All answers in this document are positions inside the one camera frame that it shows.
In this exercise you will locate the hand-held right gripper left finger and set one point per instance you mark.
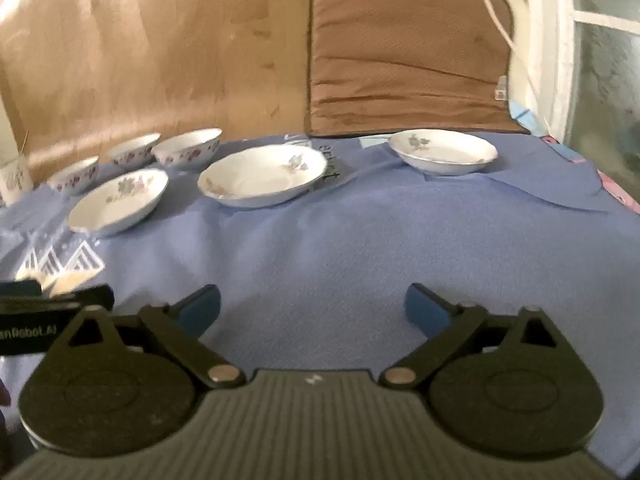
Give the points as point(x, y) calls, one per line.
point(200, 306)

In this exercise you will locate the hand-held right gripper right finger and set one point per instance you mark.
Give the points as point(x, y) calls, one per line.
point(425, 310)

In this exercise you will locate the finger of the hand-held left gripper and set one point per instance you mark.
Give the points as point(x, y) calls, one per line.
point(95, 296)

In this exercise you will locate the white floral plate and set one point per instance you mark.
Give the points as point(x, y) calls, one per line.
point(262, 175)
point(443, 151)
point(118, 201)

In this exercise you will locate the white bowl pink flowers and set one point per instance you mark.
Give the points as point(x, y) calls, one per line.
point(74, 176)
point(187, 148)
point(132, 149)

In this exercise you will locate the blue printed blanket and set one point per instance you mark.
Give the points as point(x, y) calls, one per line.
point(325, 240)

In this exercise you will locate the white floral cup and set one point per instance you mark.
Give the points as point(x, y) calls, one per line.
point(12, 180)

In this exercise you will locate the pink and blue bedsheet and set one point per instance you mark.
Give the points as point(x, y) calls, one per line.
point(620, 190)

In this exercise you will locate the clear plastic plug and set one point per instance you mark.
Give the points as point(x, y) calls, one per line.
point(500, 87)

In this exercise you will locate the brown cardboard sheet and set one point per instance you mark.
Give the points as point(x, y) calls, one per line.
point(150, 50)

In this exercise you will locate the brown cushion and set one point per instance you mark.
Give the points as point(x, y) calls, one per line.
point(410, 50)

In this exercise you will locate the white framed window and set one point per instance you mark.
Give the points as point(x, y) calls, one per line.
point(550, 35)

